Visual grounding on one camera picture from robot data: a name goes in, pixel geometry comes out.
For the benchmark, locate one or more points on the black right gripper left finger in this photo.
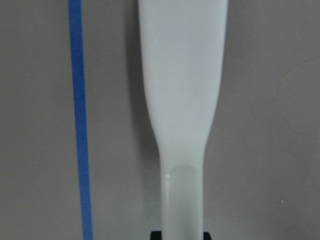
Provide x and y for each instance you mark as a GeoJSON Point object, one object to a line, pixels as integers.
{"type": "Point", "coordinates": [156, 235]}

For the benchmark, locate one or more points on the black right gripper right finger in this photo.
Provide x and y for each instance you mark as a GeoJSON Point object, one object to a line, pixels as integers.
{"type": "Point", "coordinates": [206, 236]}

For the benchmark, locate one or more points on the white brush with dark bristles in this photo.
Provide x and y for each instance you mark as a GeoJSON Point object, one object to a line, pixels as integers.
{"type": "Point", "coordinates": [182, 49]}

